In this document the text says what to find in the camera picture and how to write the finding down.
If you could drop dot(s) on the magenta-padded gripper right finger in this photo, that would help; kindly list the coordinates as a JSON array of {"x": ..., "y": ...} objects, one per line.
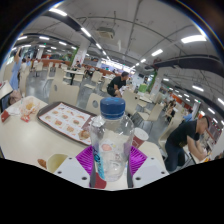
[{"x": 140, "y": 159}]

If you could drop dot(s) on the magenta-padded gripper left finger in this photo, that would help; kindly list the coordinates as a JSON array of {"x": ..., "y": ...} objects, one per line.
[{"x": 82, "y": 157}]

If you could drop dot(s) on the clear blue-capped water bottle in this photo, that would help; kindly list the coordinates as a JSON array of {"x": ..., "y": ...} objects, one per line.
[{"x": 111, "y": 156}]

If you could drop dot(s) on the red paper cup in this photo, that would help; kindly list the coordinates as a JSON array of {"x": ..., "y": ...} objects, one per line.
[{"x": 140, "y": 138}]

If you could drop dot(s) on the brown food tray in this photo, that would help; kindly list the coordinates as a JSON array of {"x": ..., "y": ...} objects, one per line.
[{"x": 60, "y": 118}]

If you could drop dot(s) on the person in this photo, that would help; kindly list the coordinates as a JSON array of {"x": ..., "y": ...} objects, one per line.
[
  {"x": 170, "y": 111},
  {"x": 15, "y": 73},
  {"x": 188, "y": 117},
  {"x": 116, "y": 85},
  {"x": 181, "y": 136}
]

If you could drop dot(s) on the beige chair with hole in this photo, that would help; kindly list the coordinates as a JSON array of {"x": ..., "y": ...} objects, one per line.
[
  {"x": 63, "y": 93},
  {"x": 95, "y": 105}
]

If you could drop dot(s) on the group of beige chairs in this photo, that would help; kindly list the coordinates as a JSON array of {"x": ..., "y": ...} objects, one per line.
[{"x": 131, "y": 100}]

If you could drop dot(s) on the small red packet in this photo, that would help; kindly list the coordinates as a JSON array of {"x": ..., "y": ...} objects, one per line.
[{"x": 25, "y": 118}]

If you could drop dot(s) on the clear bag with food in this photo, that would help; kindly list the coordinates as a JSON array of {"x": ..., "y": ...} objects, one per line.
[{"x": 29, "y": 107}]

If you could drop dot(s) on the white paper sheet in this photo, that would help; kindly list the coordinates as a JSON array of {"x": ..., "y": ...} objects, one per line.
[{"x": 14, "y": 110}]

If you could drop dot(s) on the neighbouring cream table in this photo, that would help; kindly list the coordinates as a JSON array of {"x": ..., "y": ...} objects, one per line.
[{"x": 4, "y": 90}]

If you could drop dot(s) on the ceiling air conditioner unit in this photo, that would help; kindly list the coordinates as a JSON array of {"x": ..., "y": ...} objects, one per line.
[{"x": 106, "y": 33}]

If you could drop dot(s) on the ceiling lights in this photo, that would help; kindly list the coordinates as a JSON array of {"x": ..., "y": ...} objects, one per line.
[{"x": 193, "y": 39}]

